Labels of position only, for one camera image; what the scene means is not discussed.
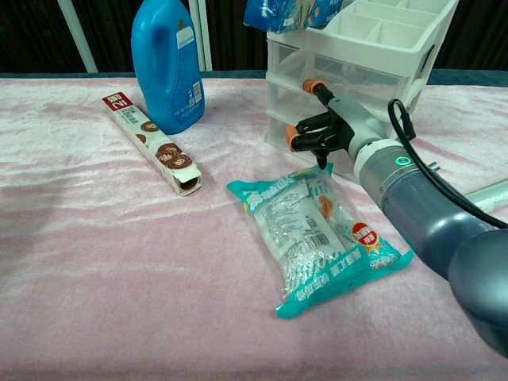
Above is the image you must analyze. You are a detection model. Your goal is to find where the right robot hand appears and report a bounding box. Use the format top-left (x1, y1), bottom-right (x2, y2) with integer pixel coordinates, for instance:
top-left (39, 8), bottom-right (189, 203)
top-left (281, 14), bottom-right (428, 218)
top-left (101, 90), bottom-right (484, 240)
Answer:
top-left (285, 79), bottom-right (393, 169)

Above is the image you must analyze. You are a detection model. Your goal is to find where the clear plastic drawer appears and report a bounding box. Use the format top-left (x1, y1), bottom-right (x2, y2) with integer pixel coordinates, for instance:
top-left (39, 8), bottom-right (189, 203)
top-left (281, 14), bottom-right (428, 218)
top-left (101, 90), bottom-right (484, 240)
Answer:
top-left (267, 38), bottom-right (417, 91)
top-left (267, 81), bottom-right (412, 122)
top-left (266, 114), bottom-right (358, 179)

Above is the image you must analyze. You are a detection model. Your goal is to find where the white plastic drawer unit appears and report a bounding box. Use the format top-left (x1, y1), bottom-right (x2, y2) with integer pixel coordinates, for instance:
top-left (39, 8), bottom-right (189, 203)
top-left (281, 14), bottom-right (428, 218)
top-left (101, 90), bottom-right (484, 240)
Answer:
top-left (264, 0), bottom-right (460, 180)

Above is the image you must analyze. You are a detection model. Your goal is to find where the long cookie print box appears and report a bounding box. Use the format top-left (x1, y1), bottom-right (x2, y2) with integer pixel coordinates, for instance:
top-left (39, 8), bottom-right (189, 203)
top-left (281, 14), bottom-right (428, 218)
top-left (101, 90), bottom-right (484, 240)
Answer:
top-left (102, 90), bottom-right (204, 198)

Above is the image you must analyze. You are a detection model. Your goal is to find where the blue printed packet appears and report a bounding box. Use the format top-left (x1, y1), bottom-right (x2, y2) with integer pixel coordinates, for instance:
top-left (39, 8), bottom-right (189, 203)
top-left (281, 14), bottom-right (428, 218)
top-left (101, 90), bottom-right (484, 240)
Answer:
top-left (242, 0), bottom-right (345, 33)

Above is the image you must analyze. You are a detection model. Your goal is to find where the teal plastic snack package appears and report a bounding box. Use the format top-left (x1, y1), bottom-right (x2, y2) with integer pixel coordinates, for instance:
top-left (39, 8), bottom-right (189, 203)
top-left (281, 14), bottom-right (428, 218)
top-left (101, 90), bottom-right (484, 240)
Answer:
top-left (225, 164), bottom-right (416, 320)

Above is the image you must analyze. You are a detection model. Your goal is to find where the clear film roll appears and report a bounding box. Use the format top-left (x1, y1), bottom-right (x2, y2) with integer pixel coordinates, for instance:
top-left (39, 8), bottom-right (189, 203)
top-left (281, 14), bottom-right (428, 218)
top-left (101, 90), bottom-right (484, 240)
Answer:
top-left (464, 179), bottom-right (508, 214)

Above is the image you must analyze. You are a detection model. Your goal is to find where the blue detergent bottle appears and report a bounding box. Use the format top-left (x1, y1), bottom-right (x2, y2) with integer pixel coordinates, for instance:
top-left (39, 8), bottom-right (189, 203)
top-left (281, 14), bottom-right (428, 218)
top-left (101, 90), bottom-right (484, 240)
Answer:
top-left (130, 0), bottom-right (206, 136)

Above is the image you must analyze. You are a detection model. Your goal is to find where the pink velvet tablecloth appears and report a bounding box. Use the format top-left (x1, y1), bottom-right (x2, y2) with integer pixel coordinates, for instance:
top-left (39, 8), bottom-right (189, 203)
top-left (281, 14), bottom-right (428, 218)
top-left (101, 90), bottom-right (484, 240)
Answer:
top-left (0, 76), bottom-right (508, 381)

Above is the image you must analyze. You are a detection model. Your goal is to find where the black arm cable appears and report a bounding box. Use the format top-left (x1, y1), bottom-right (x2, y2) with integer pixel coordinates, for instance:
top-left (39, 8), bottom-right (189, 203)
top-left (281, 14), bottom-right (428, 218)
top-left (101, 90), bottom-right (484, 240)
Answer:
top-left (387, 98), bottom-right (508, 230)

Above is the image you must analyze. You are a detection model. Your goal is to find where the white frame post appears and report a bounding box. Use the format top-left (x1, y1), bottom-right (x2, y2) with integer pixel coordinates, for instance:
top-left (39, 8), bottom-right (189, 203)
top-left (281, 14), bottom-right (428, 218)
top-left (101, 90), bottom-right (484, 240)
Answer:
top-left (187, 0), bottom-right (214, 72)
top-left (56, 0), bottom-right (98, 74)

